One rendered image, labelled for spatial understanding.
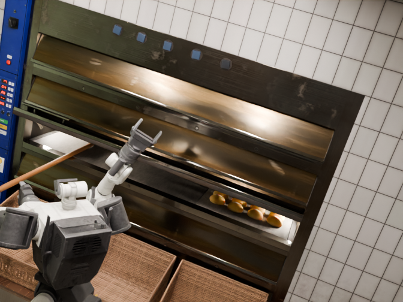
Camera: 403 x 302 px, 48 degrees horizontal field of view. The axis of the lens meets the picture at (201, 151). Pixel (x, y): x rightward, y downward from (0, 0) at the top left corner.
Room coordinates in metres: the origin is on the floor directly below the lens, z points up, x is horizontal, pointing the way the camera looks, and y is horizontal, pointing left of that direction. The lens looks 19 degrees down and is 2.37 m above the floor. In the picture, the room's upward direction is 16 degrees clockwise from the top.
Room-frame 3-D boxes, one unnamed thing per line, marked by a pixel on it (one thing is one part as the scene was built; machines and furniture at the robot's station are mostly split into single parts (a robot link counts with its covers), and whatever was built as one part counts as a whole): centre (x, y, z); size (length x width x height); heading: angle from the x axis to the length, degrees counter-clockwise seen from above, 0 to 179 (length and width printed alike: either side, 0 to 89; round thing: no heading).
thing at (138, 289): (2.22, 0.29, 0.72); 0.56 x 0.49 x 0.28; 77
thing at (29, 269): (2.35, 0.87, 0.72); 0.56 x 0.49 x 0.28; 79
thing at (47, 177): (2.48, 0.24, 1.02); 1.79 x 0.11 x 0.19; 78
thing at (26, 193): (1.97, 0.76, 1.19); 0.12 x 0.10 x 0.13; 44
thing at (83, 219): (1.62, 0.43, 1.26); 0.34 x 0.30 x 0.36; 134
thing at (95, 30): (2.51, 0.24, 2.00); 1.80 x 0.08 x 0.21; 78
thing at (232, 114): (2.48, 0.24, 1.80); 1.79 x 0.11 x 0.19; 78
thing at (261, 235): (2.51, 0.24, 1.16); 1.80 x 0.06 x 0.04; 78
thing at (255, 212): (2.79, -0.42, 1.21); 0.61 x 0.48 x 0.06; 168
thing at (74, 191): (1.67, 0.47, 1.46); 0.10 x 0.07 x 0.09; 134
